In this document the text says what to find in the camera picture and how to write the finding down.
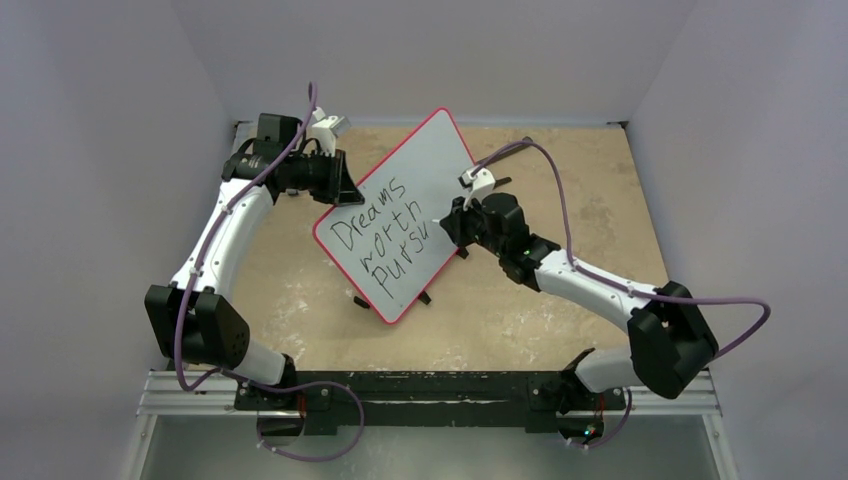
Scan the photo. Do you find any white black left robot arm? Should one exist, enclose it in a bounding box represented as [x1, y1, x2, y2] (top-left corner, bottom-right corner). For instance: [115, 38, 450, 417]
[144, 109, 364, 409]

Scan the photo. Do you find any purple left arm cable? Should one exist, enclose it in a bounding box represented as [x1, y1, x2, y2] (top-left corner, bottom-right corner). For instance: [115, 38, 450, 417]
[173, 82, 319, 393]

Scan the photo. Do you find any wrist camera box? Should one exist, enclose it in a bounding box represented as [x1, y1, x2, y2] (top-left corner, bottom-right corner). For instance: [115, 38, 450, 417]
[458, 167, 496, 210]
[310, 107, 351, 157]

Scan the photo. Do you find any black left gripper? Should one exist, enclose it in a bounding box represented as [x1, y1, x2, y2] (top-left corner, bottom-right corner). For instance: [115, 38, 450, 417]
[284, 147, 364, 205]

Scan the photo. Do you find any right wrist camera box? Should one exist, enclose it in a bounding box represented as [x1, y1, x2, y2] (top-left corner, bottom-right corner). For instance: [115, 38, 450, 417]
[458, 167, 496, 210]

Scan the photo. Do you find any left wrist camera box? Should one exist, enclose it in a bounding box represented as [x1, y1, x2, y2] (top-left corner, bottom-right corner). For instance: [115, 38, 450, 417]
[310, 107, 351, 157]

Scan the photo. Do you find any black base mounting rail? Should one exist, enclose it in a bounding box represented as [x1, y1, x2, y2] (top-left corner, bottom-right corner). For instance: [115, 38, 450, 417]
[235, 361, 625, 439]

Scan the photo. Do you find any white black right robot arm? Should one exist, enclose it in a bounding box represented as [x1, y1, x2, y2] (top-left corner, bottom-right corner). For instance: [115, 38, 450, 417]
[438, 193, 718, 407]

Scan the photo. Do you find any pink framed whiteboard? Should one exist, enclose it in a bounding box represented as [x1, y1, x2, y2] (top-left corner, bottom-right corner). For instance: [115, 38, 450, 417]
[313, 108, 474, 324]

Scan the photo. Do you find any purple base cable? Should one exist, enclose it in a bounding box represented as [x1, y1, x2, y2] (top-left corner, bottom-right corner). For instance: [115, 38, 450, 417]
[256, 380, 366, 464]
[564, 389, 634, 452]

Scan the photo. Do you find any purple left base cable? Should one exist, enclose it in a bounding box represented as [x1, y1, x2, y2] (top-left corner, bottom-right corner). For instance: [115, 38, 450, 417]
[256, 380, 366, 464]

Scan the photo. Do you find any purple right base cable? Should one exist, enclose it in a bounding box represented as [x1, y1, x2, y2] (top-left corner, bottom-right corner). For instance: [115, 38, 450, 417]
[564, 389, 634, 452]

